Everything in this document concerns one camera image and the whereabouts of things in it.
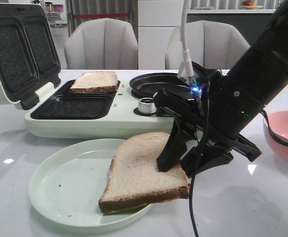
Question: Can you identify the fruit plate on counter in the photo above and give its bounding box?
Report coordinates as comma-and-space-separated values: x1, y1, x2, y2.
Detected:
241, 0, 263, 10

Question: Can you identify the white refrigerator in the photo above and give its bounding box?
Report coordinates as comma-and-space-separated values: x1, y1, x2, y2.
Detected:
138, 0, 183, 70

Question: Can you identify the dark kitchen counter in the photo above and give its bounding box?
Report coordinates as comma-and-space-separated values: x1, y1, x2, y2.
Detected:
187, 9, 275, 44

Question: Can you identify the mint green round plate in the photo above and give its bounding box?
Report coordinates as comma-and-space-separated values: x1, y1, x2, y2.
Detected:
29, 139, 151, 233

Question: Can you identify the left silver control knob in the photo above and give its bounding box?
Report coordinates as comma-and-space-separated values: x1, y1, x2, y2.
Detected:
138, 97, 157, 115

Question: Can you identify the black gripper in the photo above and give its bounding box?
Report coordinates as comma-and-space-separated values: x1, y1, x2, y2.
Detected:
154, 65, 265, 177

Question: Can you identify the grey curtain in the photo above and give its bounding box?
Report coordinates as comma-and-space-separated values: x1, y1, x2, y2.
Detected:
65, 0, 138, 37

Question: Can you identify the bread slice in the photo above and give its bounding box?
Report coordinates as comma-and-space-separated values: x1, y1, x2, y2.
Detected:
98, 132, 190, 213
70, 71, 119, 94

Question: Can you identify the pink bowl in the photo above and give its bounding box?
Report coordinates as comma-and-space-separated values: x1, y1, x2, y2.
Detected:
263, 111, 288, 161

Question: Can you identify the white camera cable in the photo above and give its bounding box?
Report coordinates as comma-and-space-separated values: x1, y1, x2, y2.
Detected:
177, 0, 196, 82

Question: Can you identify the mint green sandwich maker lid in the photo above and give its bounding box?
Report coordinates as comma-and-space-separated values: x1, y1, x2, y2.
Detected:
0, 3, 61, 110

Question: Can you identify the black round frying pan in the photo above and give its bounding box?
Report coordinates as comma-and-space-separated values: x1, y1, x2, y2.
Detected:
129, 72, 190, 98

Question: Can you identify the red barrier belt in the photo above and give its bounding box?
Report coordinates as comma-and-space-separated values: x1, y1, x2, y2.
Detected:
73, 12, 131, 19

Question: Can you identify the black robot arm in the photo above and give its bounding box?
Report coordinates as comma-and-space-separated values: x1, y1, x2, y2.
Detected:
154, 0, 288, 176

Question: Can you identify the left grey upholstered chair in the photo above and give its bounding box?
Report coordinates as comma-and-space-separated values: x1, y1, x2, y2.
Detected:
64, 18, 138, 70

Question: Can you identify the right grey upholstered chair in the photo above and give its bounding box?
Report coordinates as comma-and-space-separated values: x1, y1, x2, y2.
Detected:
165, 20, 251, 71

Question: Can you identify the grey upholstered chair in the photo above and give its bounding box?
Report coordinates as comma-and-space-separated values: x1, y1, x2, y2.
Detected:
165, 20, 251, 71
64, 18, 138, 70

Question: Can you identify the mint green breakfast maker base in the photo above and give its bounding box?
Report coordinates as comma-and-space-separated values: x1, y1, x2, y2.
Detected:
25, 78, 173, 139

